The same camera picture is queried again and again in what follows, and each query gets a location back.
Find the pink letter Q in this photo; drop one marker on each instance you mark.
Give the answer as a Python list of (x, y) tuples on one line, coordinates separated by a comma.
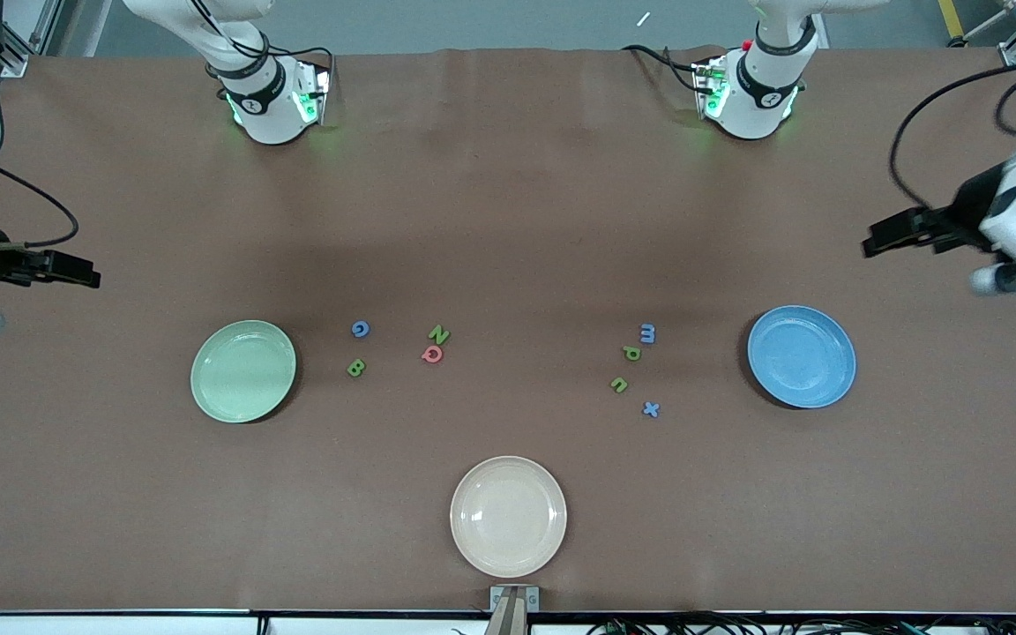
[(426, 354)]

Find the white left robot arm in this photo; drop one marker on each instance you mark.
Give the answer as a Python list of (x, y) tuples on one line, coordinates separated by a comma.
[(759, 97)]

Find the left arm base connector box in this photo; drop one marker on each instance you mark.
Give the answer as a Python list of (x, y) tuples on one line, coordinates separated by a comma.
[(709, 93)]

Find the beige plate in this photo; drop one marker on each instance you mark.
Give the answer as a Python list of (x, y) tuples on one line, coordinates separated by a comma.
[(508, 520)]

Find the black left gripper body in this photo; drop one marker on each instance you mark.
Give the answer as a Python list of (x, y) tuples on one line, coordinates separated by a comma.
[(965, 210)]

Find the green letter B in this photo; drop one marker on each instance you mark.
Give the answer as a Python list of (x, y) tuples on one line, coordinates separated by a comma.
[(356, 369)]

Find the brown table mat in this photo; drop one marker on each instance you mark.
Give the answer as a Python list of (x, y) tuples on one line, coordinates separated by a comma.
[(508, 220)]

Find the blue letter m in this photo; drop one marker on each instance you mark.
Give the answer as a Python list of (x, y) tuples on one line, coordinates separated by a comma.
[(647, 333)]

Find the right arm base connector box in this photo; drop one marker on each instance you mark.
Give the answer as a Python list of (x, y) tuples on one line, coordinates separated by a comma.
[(310, 104)]

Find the green letter p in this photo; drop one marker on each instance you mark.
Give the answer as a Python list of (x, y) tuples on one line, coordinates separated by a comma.
[(631, 353)]

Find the green letter N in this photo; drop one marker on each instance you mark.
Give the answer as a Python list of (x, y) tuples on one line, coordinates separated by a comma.
[(439, 335)]

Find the yellow floor tape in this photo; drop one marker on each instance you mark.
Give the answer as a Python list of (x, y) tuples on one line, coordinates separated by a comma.
[(951, 22)]

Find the blue letter G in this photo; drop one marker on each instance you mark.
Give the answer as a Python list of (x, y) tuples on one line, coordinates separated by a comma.
[(354, 332)]

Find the blue letter x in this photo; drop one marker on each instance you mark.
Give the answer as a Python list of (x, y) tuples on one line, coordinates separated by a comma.
[(651, 409)]

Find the blue plate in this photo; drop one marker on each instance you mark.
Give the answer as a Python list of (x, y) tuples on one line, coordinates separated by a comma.
[(799, 362)]

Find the green letter u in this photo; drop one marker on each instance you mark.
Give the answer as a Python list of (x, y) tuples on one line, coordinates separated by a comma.
[(614, 384)]

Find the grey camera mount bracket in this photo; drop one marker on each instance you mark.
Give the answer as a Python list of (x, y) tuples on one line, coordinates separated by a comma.
[(514, 608)]

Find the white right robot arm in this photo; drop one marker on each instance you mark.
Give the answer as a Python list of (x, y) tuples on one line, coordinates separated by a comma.
[(265, 115)]

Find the white table edge rail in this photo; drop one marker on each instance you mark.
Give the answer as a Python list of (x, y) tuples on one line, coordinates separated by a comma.
[(76, 626)]

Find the light green plate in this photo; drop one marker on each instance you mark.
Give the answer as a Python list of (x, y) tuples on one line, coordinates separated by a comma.
[(235, 379)]

